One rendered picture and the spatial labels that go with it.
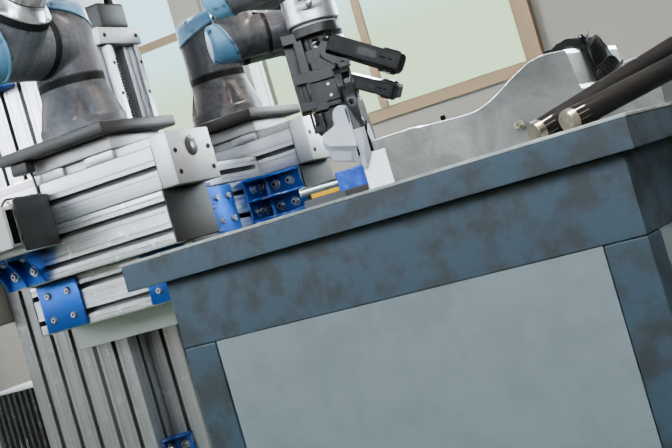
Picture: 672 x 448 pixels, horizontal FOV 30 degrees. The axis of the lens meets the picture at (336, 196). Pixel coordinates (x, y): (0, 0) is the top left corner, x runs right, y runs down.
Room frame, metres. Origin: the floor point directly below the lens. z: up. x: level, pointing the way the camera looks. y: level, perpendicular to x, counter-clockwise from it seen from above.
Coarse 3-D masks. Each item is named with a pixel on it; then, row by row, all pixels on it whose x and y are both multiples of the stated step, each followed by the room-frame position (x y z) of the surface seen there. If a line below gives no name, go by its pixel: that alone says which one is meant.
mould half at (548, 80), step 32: (544, 64) 1.96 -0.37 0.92; (576, 64) 1.96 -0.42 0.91; (512, 96) 1.99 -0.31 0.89; (544, 96) 1.97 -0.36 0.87; (416, 128) 2.09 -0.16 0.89; (448, 128) 2.06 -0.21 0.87; (480, 128) 2.03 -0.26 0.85; (512, 128) 2.00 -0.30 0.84; (416, 160) 2.09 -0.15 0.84; (448, 160) 2.06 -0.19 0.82
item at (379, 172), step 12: (360, 156) 1.73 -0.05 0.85; (372, 156) 1.73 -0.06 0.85; (384, 156) 1.73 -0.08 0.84; (348, 168) 1.73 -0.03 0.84; (360, 168) 1.73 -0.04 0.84; (372, 168) 1.73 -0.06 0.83; (384, 168) 1.73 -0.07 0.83; (336, 180) 1.75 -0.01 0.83; (348, 180) 1.73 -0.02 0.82; (360, 180) 1.73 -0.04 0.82; (372, 180) 1.73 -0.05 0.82; (384, 180) 1.73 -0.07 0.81; (300, 192) 1.74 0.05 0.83; (312, 192) 1.75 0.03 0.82
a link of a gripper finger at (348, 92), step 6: (342, 78) 1.73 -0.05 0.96; (348, 78) 1.71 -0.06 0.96; (348, 84) 1.71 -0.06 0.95; (342, 90) 1.70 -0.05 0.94; (348, 90) 1.70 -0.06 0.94; (348, 96) 1.70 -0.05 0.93; (354, 96) 1.70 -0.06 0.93; (348, 102) 1.70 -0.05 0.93; (354, 102) 1.70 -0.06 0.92; (348, 108) 1.70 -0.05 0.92; (354, 108) 1.70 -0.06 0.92; (354, 114) 1.70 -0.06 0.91; (360, 114) 1.70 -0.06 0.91; (354, 120) 1.70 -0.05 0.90; (360, 120) 1.70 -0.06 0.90; (354, 126) 1.70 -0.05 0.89; (360, 126) 1.70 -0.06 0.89
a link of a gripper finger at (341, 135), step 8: (336, 112) 1.72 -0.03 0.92; (344, 112) 1.72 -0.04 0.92; (336, 120) 1.71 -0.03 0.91; (344, 120) 1.71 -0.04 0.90; (336, 128) 1.71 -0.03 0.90; (344, 128) 1.71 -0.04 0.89; (352, 128) 1.71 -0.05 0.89; (360, 128) 1.70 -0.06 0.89; (328, 136) 1.71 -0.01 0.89; (336, 136) 1.71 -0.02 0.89; (344, 136) 1.71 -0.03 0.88; (352, 136) 1.71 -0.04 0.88; (360, 136) 1.70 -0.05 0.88; (328, 144) 1.71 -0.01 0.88; (336, 144) 1.71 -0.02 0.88; (344, 144) 1.71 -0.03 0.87; (352, 144) 1.70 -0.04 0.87; (360, 144) 1.70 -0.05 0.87; (368, 144) 1.71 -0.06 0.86; (360, 152) 1.70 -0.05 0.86; (368, 152) 1.71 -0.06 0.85; (368, 160) 1.71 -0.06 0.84
